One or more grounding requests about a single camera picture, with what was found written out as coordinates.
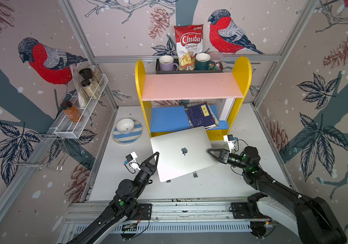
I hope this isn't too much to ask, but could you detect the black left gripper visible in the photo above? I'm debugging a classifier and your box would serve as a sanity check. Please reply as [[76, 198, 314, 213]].
[[131, 152, 157, 200]]

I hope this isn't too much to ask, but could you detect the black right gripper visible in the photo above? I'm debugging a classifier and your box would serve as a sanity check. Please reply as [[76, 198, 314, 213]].
[[208, 149, 249, 171]]

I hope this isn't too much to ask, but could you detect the silver laptop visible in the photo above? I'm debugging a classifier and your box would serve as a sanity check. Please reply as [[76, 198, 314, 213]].
[[151, 127, 218, 183]]

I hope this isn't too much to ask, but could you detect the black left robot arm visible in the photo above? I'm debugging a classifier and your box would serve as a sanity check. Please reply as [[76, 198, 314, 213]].
[[69, 152, 160, 244]]

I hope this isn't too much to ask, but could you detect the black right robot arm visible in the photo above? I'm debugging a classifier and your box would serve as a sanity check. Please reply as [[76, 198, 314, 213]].
[[207, 146, 347, 244]]

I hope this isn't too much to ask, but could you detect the folding metal laptop stand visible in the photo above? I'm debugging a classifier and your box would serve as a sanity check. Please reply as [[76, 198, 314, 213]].
[[166, 171, 198, 183]]

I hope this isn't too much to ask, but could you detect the black lid spice jar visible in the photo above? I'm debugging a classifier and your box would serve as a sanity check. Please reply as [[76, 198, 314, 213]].
[[79, 68, 101, 92]]

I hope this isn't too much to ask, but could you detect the blue striped plate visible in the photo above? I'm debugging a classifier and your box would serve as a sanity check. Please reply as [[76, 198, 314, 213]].
[[113, 121, 143, 144]]

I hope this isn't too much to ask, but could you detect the navy blue book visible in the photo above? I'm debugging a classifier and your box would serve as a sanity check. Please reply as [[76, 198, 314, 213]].
[[185, 102, 218, 130]]

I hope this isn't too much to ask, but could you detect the white bowl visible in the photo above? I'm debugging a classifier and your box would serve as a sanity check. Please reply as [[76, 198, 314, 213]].
[[116, 119, 135, 134]]

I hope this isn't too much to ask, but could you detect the grey white book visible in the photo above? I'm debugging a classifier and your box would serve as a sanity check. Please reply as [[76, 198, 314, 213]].
[[216, 98, 235, 121]]

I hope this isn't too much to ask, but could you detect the yellow pink blue shelf unit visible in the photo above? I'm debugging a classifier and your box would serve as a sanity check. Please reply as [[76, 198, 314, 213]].
[[135, 57, 252, 141]]

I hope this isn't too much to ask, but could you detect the orange spice jar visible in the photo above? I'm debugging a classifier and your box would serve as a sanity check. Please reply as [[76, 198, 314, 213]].
[[60, 101, 81, 123]]

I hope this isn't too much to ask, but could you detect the green mug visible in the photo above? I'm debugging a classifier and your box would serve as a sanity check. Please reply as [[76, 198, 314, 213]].
[[195, 53, 210, 71]]

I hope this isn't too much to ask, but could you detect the beige spice jar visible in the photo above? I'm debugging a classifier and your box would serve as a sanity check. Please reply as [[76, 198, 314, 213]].
[[81, 79, 98, 100]]

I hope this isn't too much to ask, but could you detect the black tray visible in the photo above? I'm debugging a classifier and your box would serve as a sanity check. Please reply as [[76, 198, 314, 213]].
[[155, 59, 223, 74]]

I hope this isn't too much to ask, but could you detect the pink lidded jar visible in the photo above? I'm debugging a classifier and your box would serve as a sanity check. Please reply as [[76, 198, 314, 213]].
[[209, 51, 223, 70]]

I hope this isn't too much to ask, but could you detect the purple mug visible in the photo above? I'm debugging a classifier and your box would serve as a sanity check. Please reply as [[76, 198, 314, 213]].
[[159, 56, 179, 72]]

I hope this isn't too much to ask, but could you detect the clear spice jar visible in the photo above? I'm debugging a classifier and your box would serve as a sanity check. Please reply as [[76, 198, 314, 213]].
[[89, 65, 103, 86]]

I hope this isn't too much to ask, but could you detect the red chuba chips bag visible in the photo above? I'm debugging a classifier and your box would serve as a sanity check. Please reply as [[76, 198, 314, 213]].
[[175, 24, 203, 71]]

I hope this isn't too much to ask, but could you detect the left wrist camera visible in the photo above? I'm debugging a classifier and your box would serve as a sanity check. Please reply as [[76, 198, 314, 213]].
[[124, 152, 140, 173]]

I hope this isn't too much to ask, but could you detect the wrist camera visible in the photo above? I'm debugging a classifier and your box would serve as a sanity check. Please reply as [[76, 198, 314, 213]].
[[223, 134, 237, 151], [124, 152, 140, 173]]

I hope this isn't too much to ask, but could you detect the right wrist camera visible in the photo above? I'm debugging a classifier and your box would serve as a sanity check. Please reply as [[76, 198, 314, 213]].
[[223, 134, 237, 151]]

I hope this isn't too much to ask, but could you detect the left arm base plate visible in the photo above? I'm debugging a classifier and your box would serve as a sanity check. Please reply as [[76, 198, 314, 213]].
[[126, 203, 153, 220]]

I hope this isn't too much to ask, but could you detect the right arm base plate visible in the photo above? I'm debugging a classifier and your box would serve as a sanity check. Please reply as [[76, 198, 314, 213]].
[[229, 202, 271, 220]]

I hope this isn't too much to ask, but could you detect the white wire spice rack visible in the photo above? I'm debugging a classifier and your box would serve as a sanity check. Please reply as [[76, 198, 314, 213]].
[[54, 74, 108, 139]]

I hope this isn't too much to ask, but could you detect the wire hook rack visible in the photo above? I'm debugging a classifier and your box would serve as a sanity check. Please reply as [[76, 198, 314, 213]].
[[7, 134, 69, 172]]

